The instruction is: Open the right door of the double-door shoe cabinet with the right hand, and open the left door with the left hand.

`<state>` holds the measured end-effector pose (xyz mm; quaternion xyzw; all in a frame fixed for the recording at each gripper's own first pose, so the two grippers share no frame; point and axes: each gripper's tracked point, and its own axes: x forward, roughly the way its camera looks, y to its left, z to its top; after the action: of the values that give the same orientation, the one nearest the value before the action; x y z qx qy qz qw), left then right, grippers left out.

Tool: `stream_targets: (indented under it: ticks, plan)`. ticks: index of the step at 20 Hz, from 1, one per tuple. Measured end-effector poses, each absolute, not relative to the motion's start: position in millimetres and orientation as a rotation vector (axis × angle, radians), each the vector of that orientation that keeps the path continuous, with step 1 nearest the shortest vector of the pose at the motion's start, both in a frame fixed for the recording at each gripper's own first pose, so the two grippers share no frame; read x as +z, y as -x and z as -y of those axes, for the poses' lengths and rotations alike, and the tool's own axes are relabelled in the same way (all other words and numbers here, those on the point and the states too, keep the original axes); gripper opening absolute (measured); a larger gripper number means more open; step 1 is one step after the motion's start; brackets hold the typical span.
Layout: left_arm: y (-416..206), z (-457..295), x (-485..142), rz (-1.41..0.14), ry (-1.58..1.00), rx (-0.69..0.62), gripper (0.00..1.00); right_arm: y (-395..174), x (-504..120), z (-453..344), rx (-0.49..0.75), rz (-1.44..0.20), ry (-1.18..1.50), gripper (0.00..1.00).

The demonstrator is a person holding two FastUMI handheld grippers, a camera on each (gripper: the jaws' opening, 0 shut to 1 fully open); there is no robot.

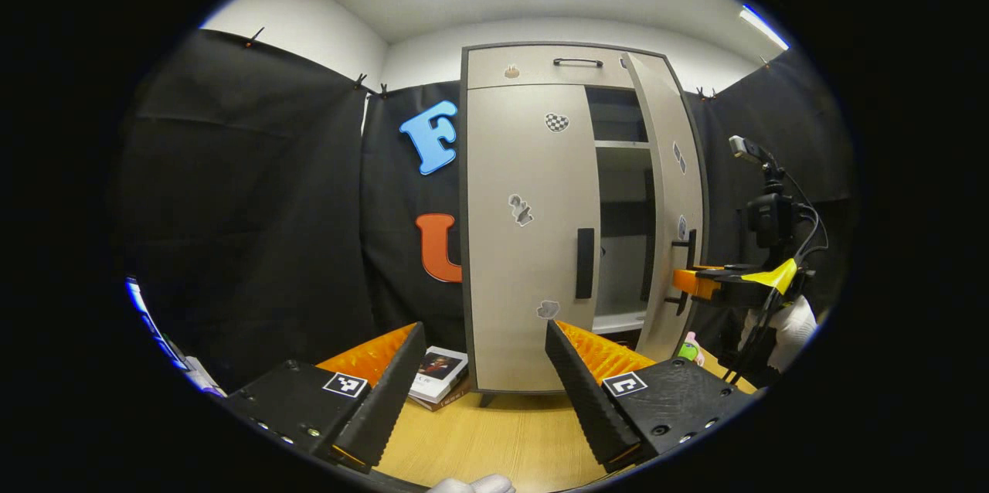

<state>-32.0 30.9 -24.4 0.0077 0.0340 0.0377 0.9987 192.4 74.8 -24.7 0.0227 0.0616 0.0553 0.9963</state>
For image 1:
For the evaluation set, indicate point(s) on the grey double-door shoe cabinet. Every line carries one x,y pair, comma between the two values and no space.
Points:
618,168

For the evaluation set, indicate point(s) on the pink green toy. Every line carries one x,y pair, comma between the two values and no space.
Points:
690,348

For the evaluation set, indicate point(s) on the brown book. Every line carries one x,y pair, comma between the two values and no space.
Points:
456,398

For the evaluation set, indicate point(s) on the grey cabinet door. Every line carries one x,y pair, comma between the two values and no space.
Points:
525,261
664,192

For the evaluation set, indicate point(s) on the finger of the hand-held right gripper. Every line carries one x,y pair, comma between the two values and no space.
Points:
734,288

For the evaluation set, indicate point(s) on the grey cabinet drawer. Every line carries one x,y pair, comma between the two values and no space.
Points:
541,72

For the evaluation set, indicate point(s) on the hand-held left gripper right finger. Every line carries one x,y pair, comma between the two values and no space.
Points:
587,408

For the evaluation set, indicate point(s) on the narrow ceiling light panel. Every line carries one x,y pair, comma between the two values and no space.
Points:
765,28

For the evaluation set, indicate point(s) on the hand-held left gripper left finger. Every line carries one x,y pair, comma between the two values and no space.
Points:
382,408

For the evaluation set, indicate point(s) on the black backdrop cloth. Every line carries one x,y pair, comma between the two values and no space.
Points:
247,207

